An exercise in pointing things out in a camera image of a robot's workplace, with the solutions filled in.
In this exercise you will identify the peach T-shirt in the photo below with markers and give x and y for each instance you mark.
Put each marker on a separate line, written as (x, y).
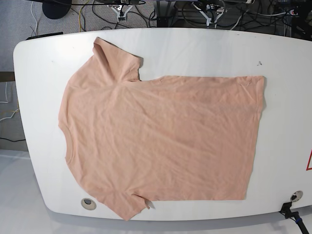
(173, 138)

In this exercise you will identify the table cable grommet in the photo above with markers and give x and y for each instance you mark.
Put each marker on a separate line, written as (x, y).
(88, 204)
(296, 196)

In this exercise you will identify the black clamp with cable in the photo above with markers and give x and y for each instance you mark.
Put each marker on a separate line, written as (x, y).
(289, 214)

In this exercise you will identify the black round stand base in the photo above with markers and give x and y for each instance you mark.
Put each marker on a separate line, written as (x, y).
(56, 9)

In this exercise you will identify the left table cable grommet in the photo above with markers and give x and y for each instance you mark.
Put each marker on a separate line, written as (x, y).
(88, 204)

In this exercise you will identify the right table cable grommet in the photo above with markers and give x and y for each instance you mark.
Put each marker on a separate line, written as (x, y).
(296, 196)

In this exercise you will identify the black equipment base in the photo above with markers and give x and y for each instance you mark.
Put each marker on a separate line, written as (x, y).
(166, 12)

